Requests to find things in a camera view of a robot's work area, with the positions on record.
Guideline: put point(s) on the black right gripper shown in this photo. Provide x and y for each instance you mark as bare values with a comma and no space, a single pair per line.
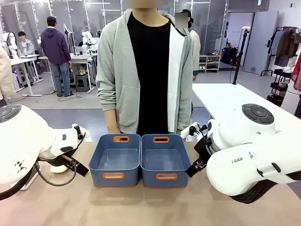
204,148

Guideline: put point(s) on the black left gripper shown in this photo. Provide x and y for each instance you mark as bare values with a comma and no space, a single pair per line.
68,159

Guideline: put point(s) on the white cloud plush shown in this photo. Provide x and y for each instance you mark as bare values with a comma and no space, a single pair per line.
58,169

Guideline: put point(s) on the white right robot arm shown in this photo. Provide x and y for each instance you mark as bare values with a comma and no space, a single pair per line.
240,174

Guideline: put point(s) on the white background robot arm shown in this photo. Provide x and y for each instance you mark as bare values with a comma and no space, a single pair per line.
88,40
10,42

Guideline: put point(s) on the person's right forearm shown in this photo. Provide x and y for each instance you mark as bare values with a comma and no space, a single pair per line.
111,118

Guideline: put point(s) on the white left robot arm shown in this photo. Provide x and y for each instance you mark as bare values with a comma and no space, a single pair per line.
21,141

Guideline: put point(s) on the person's right hand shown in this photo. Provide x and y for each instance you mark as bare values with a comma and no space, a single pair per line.
114,131

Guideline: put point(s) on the large white table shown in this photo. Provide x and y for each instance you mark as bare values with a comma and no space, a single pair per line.
225,99

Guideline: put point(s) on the grey plastic stool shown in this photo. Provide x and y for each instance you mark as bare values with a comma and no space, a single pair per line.
82,83

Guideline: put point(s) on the wooden shoe shelf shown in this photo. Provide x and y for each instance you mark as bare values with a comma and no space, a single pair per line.
209,63

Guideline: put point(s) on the person in grey hoodie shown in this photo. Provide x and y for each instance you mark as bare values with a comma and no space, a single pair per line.
150,70

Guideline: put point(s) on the white desk with drawers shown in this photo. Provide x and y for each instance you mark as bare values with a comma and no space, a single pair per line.
81,61

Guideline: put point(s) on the black utility cart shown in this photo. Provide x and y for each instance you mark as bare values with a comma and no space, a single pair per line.
278,89

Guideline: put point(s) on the black bags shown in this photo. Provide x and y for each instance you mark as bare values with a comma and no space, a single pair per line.
229,56

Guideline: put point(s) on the person in beige top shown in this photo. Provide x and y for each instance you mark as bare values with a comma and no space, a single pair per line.
4,75

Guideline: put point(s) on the person in white shirt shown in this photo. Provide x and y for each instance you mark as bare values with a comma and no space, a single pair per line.
195,47

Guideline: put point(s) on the black tripod stand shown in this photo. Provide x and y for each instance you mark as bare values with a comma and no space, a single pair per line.
240,54

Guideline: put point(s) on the man in navy hoodie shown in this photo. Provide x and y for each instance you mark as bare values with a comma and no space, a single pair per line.
56,47

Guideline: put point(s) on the seated person grey top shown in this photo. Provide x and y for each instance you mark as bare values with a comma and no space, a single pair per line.
25,46

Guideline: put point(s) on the red cloth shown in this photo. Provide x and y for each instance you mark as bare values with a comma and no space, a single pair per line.
297,73

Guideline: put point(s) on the grey door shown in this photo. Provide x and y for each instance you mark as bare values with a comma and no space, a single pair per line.
259,42

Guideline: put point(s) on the brown coat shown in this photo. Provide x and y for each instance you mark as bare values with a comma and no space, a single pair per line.
285,43

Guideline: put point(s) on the black clothes rack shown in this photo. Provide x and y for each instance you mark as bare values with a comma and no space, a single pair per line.
277,30

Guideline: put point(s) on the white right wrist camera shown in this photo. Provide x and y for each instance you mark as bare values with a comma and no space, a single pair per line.
188,130

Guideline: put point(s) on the black camera stand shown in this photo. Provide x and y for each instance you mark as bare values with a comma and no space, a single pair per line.
68,40

